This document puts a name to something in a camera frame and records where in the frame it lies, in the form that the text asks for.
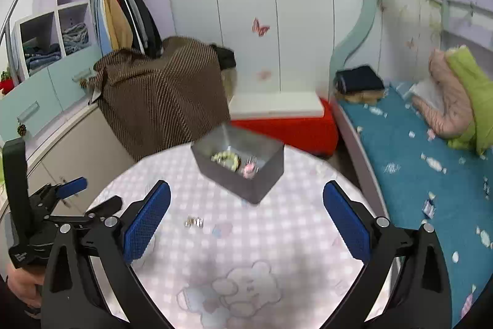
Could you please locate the small silver charm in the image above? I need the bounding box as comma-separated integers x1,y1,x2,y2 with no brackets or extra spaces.
184,216,204,228

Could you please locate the pale green bead bracelet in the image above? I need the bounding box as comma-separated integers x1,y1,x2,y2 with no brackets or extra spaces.
210,151,242,172

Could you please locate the grey metal jewelry box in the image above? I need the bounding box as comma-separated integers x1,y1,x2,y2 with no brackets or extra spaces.
191,124,284,204

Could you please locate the pink charm trinket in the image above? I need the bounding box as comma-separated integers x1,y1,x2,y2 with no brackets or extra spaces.
241,158,258,179

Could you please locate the person's left hand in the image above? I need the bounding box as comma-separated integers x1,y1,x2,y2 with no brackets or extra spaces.
7,263,45,308

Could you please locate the white lower cabinet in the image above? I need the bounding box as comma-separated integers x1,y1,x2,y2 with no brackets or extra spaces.
26,104,135,216

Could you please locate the pine cone ornament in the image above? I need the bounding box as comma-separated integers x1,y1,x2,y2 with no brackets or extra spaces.
18,124,27,137

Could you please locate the teal drawer cabinet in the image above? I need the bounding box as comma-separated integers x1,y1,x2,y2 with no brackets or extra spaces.
1,45,102,141

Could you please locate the brown polka dot cloth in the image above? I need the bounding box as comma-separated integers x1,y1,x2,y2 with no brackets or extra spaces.
88,37,230,161

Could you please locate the teal bed mattress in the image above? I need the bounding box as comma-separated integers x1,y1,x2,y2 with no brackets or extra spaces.
332,88,492,324

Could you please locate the red strawberry plush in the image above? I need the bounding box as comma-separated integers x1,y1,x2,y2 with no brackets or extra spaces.
0,70,14,95

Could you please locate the hanging clothes row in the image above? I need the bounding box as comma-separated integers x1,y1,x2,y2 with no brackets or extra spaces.
89,0,163,58

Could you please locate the black garment behind cloth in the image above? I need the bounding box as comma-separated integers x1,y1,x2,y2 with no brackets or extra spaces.
210,43,236,70

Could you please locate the red ottoman bench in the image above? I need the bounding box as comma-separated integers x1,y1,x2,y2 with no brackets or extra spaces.
230,98,339,157

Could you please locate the white pillow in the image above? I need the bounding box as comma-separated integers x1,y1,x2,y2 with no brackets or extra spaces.
409,78,445,113

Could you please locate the folded dark clothes stack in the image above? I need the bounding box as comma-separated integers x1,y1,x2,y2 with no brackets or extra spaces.
333,65,385,105

